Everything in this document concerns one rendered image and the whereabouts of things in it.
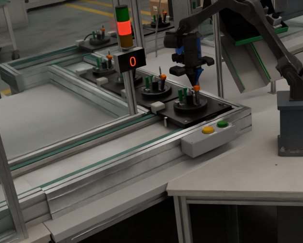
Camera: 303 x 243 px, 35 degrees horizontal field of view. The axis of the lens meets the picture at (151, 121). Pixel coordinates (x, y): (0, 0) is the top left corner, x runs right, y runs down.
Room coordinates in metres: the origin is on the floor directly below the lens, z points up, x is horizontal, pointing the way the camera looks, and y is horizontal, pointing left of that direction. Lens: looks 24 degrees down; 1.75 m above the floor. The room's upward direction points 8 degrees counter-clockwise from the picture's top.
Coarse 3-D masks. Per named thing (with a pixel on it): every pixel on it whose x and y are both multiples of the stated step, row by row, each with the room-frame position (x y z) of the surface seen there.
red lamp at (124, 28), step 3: (126, 21) 1.82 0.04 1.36; (129, 21) 1.83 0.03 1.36; (120, 24) 1.82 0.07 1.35; (123, 24) 1.81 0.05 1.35; (126, 24) 1.82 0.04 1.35; (129, 24) 1.83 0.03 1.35; (120, 27) 1.82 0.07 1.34; (123, 27) 1.81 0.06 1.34; (126, 27) 1.82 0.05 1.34; (129, 27) 1.82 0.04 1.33; (120, 30) 1.82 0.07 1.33; (123, 30) 1.81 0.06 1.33; (126, 30) 1.82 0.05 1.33; (129, 30) 1.82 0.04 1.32; (120, 33) 1.82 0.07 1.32; (123, 33) 1.81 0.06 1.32; (126, 33) 1.81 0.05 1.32; (129, 33) 1.82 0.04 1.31
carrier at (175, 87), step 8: (160, 72) 2.10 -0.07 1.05; (152, 80) 2.05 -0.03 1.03; (160, 80) 2.11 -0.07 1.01; (144, 88) 2.04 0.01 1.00; (152, 88) 2.05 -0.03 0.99; (168, 88) 2.03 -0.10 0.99; (176, 88) 2.07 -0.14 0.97; (136, 96) 2.04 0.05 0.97; (144, 96) 2.01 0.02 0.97; (152, 96) 1.99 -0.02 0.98; (160, 96) 1.99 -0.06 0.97; (168, 96) 1.98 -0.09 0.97; (176, 96) 1.97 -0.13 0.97; (144, 104) 1.93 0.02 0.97
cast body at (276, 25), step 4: (268, 16) 1.99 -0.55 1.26; (272, 16) 1.98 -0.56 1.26; (276, 16) 1.97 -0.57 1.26; (268, 20) 1.99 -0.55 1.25; (272, 20) 1.97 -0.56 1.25; (276, 20) 1.97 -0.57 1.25; (280, 20) 1.98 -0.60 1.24; (272, 24) 1.98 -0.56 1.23; (276, 24) 1.98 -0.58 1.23; (280, 24) 1.99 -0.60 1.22; (276, 28) 1.97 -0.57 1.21
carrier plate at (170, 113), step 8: (200, 96) 1.93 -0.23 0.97; (168, 104) 1.89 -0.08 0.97; (208, 104) 1.84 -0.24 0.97; (216, 104) 1.82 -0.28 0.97; (224, 104) 1.81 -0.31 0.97; (152, 112) 1.87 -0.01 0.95; (160, 112) 1.82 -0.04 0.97; (168, 112) 1.81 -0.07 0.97; (176, 112) 1.80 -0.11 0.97; (200, 112) 1.76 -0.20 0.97; (208, 112) 1.75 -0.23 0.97; (216, 112) 1.75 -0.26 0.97; (224, 112) 1.77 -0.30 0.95; (168, 120) 1.77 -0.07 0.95; (176, 120) 1.72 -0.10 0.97; (184, 120) 1.71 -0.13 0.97; (192, 120) 1.70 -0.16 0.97; (200, 120) 1.71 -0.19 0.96; (184, 128) 1.67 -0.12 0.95
